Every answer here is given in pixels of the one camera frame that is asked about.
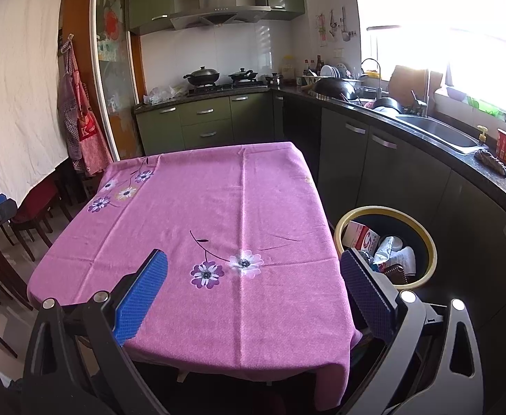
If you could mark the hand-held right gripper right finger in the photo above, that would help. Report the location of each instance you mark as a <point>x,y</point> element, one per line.
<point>367,294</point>

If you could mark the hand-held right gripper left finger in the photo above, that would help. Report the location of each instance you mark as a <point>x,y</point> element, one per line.
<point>142,294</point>

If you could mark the dark brown wallet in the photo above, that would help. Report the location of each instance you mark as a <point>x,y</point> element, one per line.
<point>395,274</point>

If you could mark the clear plastic bottle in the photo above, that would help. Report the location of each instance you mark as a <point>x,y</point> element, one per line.
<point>385,248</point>

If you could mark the red and white paper carton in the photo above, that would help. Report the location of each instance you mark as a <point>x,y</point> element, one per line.
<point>359,235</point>

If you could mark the black bin with yellow rim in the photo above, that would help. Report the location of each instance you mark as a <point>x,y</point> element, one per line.
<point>391,224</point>

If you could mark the wooden chair with red cushion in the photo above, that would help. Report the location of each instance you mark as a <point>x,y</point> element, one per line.
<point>36,203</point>

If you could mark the white hanging sheet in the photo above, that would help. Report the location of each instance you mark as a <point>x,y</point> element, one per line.
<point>19,95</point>

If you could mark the red checked apron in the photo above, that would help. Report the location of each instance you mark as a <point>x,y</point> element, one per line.
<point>86,138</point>

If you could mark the dark sink counter cabinets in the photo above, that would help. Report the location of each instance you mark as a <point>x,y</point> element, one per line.
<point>387,173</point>

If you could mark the pink floral tablecloth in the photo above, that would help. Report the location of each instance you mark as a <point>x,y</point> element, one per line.
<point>235,190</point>

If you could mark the steel sink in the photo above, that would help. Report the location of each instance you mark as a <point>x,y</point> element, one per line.
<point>443,132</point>

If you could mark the dark cloth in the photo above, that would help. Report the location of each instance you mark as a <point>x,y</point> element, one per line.
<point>492,162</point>

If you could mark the glass sliding door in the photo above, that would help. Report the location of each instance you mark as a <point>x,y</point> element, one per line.
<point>114,73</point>

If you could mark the green lower cabinets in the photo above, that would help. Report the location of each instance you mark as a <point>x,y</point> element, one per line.
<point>205,121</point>

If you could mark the green cabinets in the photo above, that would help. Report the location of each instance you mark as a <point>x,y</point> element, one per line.
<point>147,0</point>
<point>205,121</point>

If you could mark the black pot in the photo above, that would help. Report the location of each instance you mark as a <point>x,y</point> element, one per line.
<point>387,103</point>

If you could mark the yellow soap pump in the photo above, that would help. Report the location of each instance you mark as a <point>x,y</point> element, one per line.
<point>482,135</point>

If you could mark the clear plastic bags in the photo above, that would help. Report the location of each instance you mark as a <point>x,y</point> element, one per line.
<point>162,94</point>

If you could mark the straight steel faucet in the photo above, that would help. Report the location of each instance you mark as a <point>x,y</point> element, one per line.
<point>426,95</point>

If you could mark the curved steel faucet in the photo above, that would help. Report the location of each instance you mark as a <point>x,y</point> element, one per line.
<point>379,86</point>

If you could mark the large black wok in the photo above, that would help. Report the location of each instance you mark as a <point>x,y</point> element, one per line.
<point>335,87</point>

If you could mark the brown cutting board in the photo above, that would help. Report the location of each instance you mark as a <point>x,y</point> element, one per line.
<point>408,84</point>

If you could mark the small bowl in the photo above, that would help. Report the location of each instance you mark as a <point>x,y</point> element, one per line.
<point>456,94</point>

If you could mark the green plastic container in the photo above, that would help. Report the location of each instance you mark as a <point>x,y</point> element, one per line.
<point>482,106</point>

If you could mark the black gas stove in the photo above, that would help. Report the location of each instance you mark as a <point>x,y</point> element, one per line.
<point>227,88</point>

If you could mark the black wok with lid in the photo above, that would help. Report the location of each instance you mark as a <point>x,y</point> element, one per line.
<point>202,77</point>

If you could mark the dish rack with plates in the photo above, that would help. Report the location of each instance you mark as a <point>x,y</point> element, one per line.
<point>331,71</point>

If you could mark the small steel pot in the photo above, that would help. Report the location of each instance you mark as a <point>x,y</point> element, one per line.
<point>274,80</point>

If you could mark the dark sauce bottle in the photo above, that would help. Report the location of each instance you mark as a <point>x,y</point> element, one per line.
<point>318,65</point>

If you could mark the black frying pan with lid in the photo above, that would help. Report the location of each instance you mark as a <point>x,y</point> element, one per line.
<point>243,75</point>

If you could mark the yellow oil jar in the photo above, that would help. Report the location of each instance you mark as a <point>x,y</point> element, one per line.
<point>287,67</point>

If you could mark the green upper cabinets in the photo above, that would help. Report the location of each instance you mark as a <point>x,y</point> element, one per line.
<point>147,0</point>

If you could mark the hanging kitchen utensils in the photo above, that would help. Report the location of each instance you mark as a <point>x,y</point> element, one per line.
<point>344,34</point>

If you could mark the bright window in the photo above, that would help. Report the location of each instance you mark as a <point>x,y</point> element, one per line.
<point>452,21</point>

